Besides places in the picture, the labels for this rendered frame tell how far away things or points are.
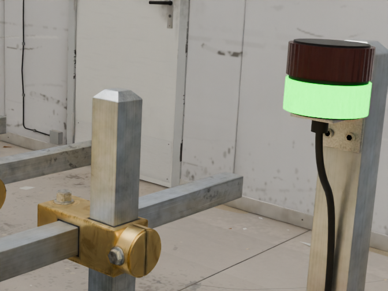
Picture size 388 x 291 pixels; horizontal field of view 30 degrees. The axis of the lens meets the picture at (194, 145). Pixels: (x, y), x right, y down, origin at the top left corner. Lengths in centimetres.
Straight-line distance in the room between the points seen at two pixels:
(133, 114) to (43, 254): 16
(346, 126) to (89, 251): 31
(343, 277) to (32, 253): 30
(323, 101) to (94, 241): 33
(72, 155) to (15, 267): 39
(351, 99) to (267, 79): 326
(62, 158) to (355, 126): 59
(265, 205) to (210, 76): 76
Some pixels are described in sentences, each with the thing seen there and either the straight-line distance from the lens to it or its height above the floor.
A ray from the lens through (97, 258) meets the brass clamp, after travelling 74.
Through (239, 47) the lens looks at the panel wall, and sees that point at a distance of 384.
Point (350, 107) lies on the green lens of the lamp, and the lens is 50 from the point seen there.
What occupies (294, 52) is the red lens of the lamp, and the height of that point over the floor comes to 117.
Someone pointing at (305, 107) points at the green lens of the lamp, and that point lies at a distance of 50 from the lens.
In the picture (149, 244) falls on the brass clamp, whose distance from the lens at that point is 72.
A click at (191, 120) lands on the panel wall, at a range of 407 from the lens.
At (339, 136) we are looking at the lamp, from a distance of 55.
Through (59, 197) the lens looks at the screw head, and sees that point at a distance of 79.
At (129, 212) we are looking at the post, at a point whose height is 98.
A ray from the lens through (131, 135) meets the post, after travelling 71.
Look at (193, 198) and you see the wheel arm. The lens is 88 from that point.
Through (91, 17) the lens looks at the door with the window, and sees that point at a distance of 457.
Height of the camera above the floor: 121
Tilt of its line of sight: 13 degrees down
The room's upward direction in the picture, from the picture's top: 3 degrees clockwise
